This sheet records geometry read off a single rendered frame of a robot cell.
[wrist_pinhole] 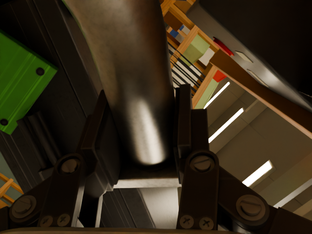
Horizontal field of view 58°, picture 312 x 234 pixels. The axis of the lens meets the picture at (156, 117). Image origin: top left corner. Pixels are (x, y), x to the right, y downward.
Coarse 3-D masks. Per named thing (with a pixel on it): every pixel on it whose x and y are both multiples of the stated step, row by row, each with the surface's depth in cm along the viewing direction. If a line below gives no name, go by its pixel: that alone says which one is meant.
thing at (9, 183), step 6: (0, 174) 607; (6, 180) 606; (12, 180) 610; (6, 186) 591; (12, 186) 610; (18, 186) 614; (0, 192) 572; (6, 198) 625; (0, 204) 566; (6, 204) 575
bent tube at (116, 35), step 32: (64, 0) 9; (96, 0) 8; (128, 0) 9; (96, 32) 9; (128, 32) 9; (160, 32) 10; (96, 64) 11; (128, 64) 10; (160, 64) 10; (128, 96) 11; (160, 96) 11; (128, 128) 12; (160, 128) 12; (128, 160) 15; (160, 160) 14
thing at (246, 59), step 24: (216, 0) 22; (240, 0) 22; (264, 0) 22; (288, 0) 22; (216, 24) 24; (240, 24) 22; (264, 24) 22; (288, 24) 22; (240, 48) 25; (264, 48) 23; (288, 48) 23; (264, 72) 27; (288, 72) 23; (288, 96) 28
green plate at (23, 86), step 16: (0, 32) 32; (0, 48) 33; (16, 48) 33; (0, 64) 34; (16, 64) 34; (32, 64) 34; (48, 64) 35; (0, 80) 35; (16, 80) 35; (32, 80) 35; (48, 80) 36; (0, 96) 35; (16, 96) 36; (32, 96) 36; (0, 112) 36; (16, 112) 37; (0, 128) 37
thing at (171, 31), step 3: (180, 27) 832; (183, 27) 831; (168, 30) 832; (171, 30) 836; (174, 30) 837; (180, 30) 835; (171, 33) 842; (174, 33) 841; (177, 33) 840; (180, 33) 836; (183, 33) 836; (174, 36) 844; (183, 36) 838
